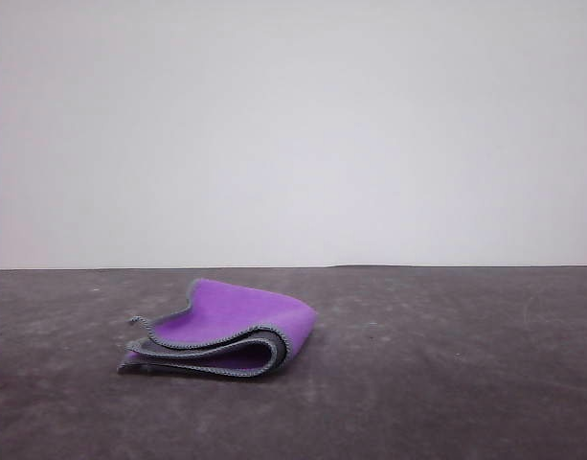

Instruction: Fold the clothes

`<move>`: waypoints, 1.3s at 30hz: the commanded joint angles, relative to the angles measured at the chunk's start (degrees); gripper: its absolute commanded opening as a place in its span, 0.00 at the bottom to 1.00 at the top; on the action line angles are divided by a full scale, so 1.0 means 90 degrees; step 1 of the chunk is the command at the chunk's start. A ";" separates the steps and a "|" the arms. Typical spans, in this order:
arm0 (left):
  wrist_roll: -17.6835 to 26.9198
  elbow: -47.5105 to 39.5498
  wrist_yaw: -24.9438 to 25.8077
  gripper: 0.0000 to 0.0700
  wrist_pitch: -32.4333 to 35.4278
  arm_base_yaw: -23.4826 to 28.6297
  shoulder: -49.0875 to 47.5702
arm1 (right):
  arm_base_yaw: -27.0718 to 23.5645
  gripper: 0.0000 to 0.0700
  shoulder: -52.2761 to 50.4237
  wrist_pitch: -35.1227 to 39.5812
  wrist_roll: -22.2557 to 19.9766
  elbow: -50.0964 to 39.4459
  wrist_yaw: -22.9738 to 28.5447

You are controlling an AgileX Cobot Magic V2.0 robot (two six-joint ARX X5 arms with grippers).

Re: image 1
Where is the purple towel with grey hem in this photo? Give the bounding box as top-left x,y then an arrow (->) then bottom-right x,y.
117,276 -> 319,383

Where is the grey table cloth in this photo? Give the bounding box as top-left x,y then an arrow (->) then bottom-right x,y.
0,264 -> 587,460

